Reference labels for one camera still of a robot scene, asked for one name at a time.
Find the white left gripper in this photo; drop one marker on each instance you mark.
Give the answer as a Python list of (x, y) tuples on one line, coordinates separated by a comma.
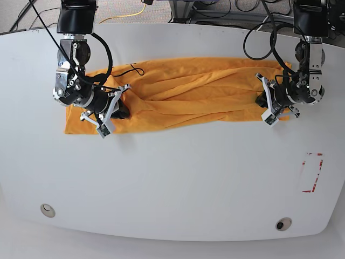
[(275, 99)]

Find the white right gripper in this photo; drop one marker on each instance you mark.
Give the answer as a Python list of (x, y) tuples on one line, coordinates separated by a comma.
[(105, 104)]

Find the orange t-shirt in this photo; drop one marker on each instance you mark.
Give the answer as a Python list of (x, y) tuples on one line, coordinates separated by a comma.
[(171, 93)]

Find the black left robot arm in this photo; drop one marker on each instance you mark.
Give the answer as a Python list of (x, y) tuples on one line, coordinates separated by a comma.
[(304, 85)]

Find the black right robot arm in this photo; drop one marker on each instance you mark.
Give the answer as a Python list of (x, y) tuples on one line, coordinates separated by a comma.
[(73, 87)]

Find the red tape rectangle marking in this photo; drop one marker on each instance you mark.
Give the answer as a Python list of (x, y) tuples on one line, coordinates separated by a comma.
[(310, 172)]

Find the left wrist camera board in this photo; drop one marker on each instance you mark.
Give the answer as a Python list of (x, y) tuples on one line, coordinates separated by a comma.
[(269, 119)]

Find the aluminium frame stand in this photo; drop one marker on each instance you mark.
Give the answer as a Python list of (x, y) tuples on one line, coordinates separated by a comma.
[(218, 13)]

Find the left table cable grommet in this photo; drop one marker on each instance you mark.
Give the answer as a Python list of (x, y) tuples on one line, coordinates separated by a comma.
[(47, 210)]

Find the table cable grommet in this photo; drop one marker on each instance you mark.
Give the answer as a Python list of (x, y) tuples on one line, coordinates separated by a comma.
[(283, 224), (47, 210)]

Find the right table cable grommet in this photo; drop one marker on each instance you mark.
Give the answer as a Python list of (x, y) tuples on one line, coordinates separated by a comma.
[(283, 224)]

